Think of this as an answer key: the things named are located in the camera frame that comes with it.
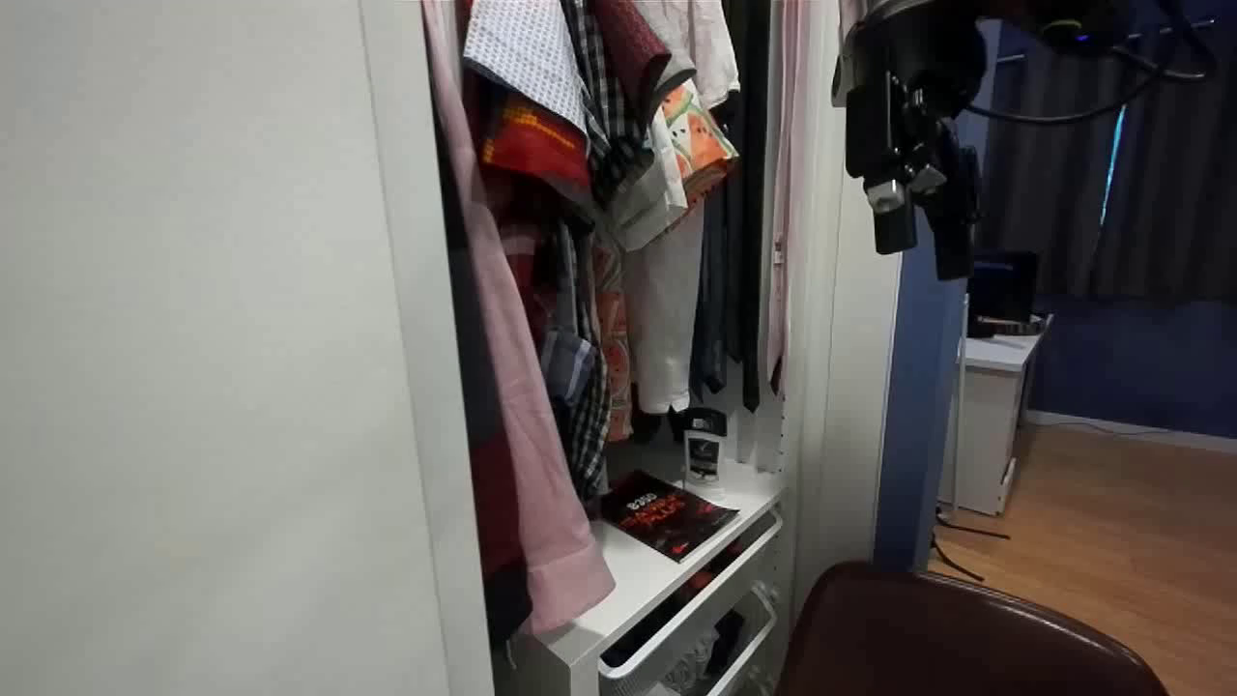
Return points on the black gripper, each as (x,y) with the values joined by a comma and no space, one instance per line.
(896,129)

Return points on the plain white grey shirt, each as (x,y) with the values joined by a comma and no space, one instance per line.
(642,207)

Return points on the white patterned shirt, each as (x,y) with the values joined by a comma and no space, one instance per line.
(702,32)

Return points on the black white checked shirt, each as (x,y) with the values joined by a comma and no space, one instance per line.
(601,116)

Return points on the maroon shirt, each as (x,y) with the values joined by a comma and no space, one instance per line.
(632,39)

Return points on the red orange shirt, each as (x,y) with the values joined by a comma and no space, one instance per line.
(537,139)

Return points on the white dotted shirt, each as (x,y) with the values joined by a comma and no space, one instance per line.
(526,42)

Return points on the pink long shirt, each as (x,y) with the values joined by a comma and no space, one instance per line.
(543,515)

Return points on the black monitor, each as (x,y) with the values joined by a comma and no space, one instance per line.
(1006,291)

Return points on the dark curtain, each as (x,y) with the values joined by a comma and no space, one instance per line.
(1182,193)
(1046,193)

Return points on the pink striped garment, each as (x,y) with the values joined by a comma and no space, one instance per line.
(783,193)

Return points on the white wardrobe side panel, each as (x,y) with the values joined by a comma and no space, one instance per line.
(851,389)

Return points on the dark hanging garments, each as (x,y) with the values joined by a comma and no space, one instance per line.
(735,255)

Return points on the white side cabinet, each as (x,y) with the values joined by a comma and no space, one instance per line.
(989,428)

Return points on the small black white box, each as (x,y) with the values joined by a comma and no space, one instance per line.
(707,451)

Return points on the dark red book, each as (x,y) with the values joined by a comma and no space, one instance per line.
(663,515)

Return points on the white drawer unit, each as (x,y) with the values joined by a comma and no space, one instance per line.
(632,564)

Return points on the small black object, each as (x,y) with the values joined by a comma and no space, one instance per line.
(725,633)

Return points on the white wardrobe door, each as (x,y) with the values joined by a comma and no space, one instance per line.
(197,348)

